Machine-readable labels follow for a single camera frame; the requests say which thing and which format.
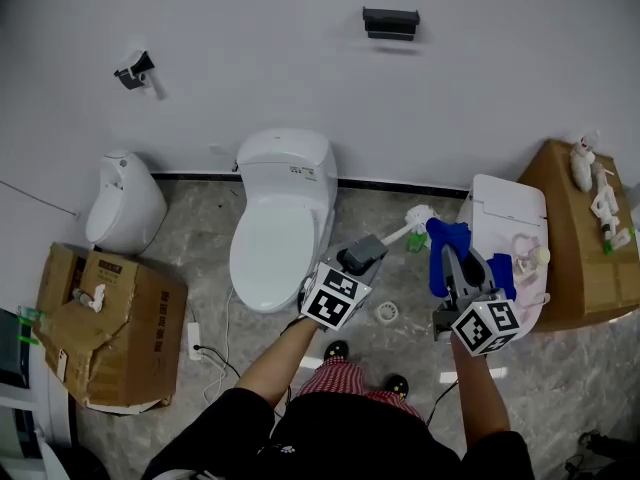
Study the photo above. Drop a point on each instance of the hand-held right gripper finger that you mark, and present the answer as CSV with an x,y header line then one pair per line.
x,y
455,275
486,280

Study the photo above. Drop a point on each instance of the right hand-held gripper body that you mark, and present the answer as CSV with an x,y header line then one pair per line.
x,y
485,328

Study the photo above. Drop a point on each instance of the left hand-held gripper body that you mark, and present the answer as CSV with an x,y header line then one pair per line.
x,y
332,300

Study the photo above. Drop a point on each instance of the person's left forearm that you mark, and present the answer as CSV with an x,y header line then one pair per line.
x,y
275,368

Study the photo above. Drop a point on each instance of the person's right forearm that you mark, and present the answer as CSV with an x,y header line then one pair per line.
x,y
480,398

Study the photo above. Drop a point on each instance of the round white brush holder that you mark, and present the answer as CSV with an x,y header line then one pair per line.
x,y
386,312

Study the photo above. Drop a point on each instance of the white toilet with tank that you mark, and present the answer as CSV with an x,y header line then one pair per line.
x,y
270,248

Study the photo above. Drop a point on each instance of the white flat-lid smart toilet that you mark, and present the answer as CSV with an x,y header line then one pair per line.
x,y
505,203

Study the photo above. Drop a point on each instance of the white egg-shaped toilet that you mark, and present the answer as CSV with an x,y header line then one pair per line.
x,y
125,208

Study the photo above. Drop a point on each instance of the black and white plastic bracket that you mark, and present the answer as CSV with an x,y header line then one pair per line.
x,y
135,70

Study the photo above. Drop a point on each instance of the long blue cloth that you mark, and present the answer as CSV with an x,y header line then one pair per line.
x,y
502,273

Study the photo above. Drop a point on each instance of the person's left black slipper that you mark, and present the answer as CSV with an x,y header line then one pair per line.
x,y
336,350

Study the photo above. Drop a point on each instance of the person's black slipper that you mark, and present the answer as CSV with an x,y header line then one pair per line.
x,y
396,385
336,350

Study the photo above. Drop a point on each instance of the squat green bottle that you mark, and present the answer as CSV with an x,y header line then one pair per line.
x,y
416,243

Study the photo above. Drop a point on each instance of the clear bottle cream cap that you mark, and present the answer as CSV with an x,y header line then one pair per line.
x,y
540,256

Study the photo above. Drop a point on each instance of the red checked trousers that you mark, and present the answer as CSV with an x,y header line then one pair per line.
x,y
335,378

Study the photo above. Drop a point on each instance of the plain brown cardboard box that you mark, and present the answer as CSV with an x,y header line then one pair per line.
x,y
565,268

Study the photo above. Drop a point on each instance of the person's right black slipper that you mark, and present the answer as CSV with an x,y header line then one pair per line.
x,y
396,385

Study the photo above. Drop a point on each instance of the white plastic sprayer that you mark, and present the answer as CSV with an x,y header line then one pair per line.
x,y
607,208

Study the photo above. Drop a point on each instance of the white power strip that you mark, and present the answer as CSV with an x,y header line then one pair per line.
x,y
195,338

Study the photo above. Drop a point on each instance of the person's black shirt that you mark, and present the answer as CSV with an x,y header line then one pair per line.
x,y
340,443

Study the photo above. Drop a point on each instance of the white fluffy bundle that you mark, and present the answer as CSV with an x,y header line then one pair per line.
x,y
581,173

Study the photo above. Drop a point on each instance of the white spray bottle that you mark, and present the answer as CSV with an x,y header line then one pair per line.
x,y
589,140

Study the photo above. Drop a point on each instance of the large torn cardboard box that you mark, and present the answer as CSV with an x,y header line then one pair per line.
x,y
130,328

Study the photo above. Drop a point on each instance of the small white bottle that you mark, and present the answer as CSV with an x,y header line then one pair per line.
x,y
95,298

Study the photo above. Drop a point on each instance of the white phone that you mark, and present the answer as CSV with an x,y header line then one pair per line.
x,y
62,364

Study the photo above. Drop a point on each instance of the clear bottle green cap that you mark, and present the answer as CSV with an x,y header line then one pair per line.
x,y
30,314

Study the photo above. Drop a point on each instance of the tall green bottle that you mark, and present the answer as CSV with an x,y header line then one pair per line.
x,y
27,340

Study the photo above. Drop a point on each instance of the dark window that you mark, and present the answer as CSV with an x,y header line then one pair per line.
x,y
12,358

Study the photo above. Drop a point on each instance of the black wall shelf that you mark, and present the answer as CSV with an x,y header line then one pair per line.
x,y
391,23

